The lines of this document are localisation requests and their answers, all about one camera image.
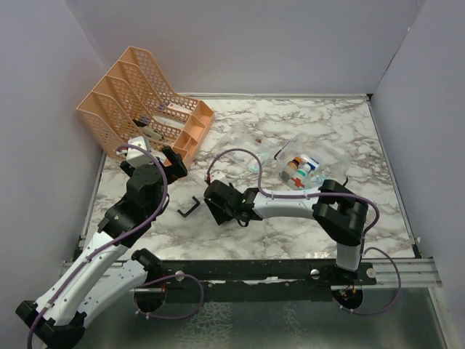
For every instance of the dark item in organizer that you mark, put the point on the dark item in organizer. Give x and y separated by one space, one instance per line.
153 131

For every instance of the white blue tube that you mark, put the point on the white blue tube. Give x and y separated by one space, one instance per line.
311 162

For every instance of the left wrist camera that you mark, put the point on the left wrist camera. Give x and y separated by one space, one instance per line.
136 158

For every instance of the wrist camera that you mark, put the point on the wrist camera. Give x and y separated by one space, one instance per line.
136 158
215 175

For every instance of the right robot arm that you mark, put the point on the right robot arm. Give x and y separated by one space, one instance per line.
338 211

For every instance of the clear first aid box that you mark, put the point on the clear first aid box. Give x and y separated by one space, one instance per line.
333 165

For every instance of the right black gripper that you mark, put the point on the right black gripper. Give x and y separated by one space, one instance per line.
219 216

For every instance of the red white box in organizer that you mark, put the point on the red white box in organizer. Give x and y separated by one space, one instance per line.
178 108

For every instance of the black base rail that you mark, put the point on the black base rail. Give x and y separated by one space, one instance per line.
250 280

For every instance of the brown medicine bottle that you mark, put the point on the brown medicine bottle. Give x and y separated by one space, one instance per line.
290 168

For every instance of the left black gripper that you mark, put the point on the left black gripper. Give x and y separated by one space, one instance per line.
176 169

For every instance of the peach plastic file organizer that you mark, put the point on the peach plastic file organizer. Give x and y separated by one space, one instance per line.
136 88

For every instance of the white green-label bottle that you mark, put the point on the white green-label bottle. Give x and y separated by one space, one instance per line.
305 169

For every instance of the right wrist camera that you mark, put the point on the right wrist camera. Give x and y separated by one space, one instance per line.
215 175

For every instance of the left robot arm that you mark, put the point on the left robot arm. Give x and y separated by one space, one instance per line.
60 316

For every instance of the teal white swab packet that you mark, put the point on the teal white swab packet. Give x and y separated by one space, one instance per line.
262 159

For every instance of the clear plastic tray insert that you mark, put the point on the clear plastic tray insert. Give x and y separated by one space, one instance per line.
242 137

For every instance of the clear box lid black handle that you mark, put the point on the clear box lid black handle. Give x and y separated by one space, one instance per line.
179 218

